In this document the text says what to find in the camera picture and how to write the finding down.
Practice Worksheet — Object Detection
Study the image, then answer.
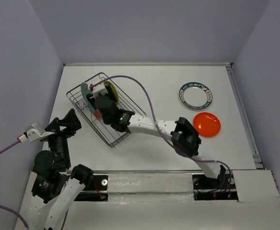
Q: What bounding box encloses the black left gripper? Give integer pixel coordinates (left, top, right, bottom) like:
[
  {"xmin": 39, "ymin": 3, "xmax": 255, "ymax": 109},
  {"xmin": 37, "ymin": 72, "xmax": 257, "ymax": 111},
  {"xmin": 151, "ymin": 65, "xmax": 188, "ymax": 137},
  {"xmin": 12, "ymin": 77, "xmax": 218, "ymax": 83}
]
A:
[{"xmin": 43, "ymin": 107, "xmax": 82, "ymax": 167}]

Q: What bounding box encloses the cream plate with ink motifs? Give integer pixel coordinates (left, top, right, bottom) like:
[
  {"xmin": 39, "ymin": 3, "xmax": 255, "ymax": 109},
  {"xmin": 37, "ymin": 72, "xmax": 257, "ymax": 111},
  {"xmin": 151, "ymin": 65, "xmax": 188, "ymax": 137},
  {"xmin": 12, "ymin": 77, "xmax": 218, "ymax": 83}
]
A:
[{"xmin": 104, "ymin": 81, "xmax": 119, "ymax": 105}]

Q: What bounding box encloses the red and teal floral plate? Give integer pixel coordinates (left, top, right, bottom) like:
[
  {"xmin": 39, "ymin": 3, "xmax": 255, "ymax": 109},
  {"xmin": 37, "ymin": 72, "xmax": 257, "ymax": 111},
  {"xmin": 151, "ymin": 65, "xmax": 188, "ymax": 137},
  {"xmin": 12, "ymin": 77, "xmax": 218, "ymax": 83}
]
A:
[{"xmin": 81, "ymin": 82, "xmax": 102, "ymax": 119}]

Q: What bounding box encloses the white plate with teal rim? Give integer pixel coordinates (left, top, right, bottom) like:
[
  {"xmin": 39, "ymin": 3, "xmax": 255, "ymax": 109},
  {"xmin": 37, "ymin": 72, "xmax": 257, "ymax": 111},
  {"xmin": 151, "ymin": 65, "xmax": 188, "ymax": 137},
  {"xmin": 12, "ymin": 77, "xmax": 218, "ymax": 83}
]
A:
[{"xmin": 179, "ymin": 82, "xmax": 213, "ymax": 110}]

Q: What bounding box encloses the orange round plate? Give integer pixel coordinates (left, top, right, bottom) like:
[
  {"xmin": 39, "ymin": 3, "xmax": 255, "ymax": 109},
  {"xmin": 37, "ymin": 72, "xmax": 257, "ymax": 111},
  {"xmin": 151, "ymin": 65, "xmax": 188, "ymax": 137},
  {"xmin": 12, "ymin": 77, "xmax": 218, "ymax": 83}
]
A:
[{"xmin": 193, "ymin": 112, "xmax": 221, "ymax": 138}]

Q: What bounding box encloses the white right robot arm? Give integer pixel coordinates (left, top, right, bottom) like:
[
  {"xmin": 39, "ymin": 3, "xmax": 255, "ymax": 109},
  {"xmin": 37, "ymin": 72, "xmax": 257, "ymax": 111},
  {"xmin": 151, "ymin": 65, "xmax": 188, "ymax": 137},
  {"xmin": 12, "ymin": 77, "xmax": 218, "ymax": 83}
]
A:
[{"xmin": 85, "ymin": 93, "xmax": 226, "ymax": 188}]

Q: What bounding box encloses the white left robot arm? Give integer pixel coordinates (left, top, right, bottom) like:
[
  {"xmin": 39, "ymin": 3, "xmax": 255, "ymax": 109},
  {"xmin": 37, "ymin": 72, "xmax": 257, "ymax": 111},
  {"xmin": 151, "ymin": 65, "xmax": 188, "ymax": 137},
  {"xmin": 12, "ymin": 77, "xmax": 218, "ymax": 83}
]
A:
[{"xmin": 19, "ymin": 109, "xmax": 93, "ymax": 230}]

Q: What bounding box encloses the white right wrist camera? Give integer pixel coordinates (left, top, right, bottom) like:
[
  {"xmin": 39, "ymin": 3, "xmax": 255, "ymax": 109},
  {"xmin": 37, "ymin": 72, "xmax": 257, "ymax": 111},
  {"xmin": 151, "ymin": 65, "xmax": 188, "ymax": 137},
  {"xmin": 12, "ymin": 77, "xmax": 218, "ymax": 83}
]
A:
[{"xmin": 89, "ymin": 79, "xmax": 108, "ymax": 99}]

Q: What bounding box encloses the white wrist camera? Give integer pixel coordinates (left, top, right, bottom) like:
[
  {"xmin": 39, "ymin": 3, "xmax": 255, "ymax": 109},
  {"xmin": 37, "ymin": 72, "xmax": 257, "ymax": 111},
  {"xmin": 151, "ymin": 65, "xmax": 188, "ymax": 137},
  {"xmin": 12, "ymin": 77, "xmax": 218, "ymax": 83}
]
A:
[
  {"xmin": 17, "ymin": 123, "xmax": 55, "ymax": 143},
  {"xmin": 89, "ymin": 79, "xmax": 108, "ymax": 99}
]

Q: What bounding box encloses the metal wire dish rack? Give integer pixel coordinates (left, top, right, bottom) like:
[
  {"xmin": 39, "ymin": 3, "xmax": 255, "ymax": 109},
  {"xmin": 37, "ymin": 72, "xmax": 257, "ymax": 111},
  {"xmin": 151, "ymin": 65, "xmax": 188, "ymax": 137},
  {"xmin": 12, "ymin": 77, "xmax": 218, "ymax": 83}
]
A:
[{"xmin": 66, "ymin": 72, "xmax": 147, "ymax": 148}]

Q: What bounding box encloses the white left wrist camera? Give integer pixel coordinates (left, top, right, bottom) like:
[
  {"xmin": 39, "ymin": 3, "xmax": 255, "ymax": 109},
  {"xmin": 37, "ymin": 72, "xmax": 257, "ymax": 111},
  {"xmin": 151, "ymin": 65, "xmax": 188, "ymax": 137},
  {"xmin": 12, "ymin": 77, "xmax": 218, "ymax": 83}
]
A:
[{"xmin": 17, "ymin": 123, "xmax": 55, "ymax": 143}]

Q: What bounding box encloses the aluminium mounting rail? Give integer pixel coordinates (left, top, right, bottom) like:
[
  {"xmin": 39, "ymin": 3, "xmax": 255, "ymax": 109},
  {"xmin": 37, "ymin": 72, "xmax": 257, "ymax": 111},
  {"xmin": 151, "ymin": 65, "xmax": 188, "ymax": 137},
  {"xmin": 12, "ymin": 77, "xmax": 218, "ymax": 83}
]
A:
[{"xmin": 34, "ymin": 169, "xmax": 268, "ymax": 174}]

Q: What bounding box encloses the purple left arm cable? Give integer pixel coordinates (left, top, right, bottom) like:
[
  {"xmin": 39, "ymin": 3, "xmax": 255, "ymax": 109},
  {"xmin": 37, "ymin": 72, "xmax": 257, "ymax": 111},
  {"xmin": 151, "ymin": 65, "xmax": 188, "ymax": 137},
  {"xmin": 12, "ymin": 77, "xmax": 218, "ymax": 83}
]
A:
[{"xmin": 0, "ymin": 141, "xmax": 66, "ymax": 230}]

